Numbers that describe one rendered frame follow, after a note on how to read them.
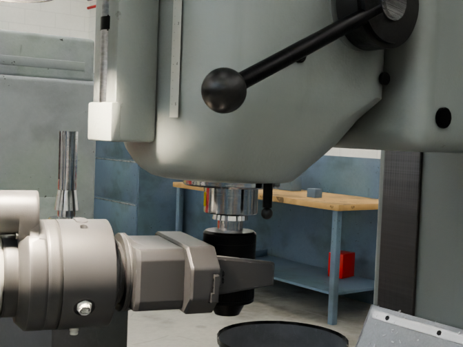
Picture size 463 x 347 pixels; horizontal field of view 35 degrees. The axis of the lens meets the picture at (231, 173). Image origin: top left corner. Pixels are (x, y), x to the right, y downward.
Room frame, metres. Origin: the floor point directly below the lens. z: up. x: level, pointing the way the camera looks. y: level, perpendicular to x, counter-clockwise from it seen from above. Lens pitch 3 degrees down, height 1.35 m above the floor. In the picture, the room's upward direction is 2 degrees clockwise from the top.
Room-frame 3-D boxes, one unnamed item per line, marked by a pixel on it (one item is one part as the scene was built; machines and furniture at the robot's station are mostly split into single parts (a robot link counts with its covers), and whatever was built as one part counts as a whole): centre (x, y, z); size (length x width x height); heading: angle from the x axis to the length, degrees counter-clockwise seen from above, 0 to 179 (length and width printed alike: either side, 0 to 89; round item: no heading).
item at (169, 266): (0.61, 0.08, 1.23); 0.13 x 0.12 x 0.10; 22
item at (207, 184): (0.65, 0.00, 1.31); 0.09 x 0.09 x 0.01
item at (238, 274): (0.62, -0.01, 1.23); 0.06 x 0.02 x 0.03; 112
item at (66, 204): (0.96, 0.21, 1.29); 0.03 x 0.03 x 0.11
